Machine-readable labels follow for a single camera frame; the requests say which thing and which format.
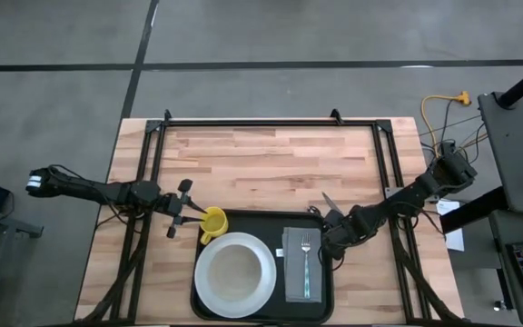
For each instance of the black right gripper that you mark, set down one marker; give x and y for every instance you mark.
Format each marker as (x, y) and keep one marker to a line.
(348, 229)

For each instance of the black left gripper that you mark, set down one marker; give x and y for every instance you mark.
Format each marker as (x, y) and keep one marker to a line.
(177, 204)

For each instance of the yellow mug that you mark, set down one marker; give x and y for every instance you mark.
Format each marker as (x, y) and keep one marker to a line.
(214, 222)

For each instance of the white bowl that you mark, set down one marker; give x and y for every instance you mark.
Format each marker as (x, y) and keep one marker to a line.
(234, 272)

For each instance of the grey cloth napkin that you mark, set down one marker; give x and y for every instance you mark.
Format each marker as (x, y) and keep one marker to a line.
(293, 277)

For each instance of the white round plate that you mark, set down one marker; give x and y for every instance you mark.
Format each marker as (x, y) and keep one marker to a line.
(202, 290)

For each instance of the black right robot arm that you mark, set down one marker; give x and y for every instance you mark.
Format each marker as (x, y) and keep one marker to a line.
(420, 186)

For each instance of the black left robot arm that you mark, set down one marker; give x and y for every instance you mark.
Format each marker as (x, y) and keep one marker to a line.
(98, 191)

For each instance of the black plastic serving tray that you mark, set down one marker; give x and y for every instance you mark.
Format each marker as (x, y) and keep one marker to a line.
(270, 222)

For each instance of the white paper sheet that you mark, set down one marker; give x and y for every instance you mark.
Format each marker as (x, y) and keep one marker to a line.
(452, 227)

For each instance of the dark grey side desk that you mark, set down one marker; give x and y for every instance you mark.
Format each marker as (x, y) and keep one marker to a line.
(504, 281)

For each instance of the black aluminium rig frame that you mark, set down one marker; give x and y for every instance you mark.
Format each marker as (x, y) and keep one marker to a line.
(270, 122)

